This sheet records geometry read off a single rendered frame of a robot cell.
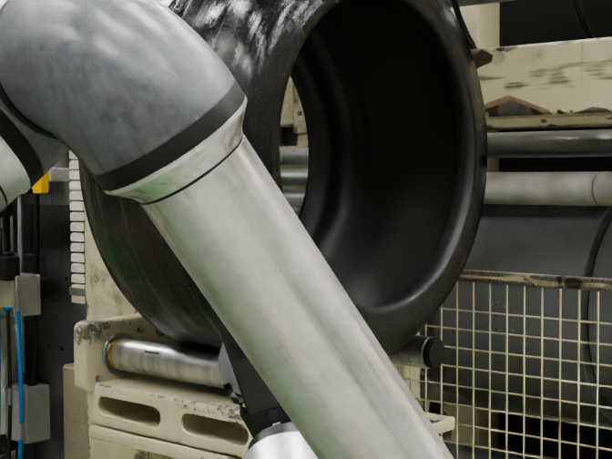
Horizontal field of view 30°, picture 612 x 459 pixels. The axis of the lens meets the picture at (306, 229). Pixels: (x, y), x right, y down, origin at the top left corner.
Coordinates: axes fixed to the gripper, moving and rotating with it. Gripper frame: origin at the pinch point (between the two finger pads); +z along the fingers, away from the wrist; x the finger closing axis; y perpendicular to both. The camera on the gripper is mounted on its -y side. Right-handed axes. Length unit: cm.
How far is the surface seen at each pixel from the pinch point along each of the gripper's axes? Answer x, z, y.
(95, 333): -26.5, 26.9, 20.4
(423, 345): 15.2, 18.8, 35.7
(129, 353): -22.6, 23.3, 22.8
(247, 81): 7.0, 19.8, -13.5
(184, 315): -11.0, 14.5, 11.7
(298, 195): 3, 67, 41
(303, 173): 6, 67, 37
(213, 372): -10.7, 12.0, 20.3
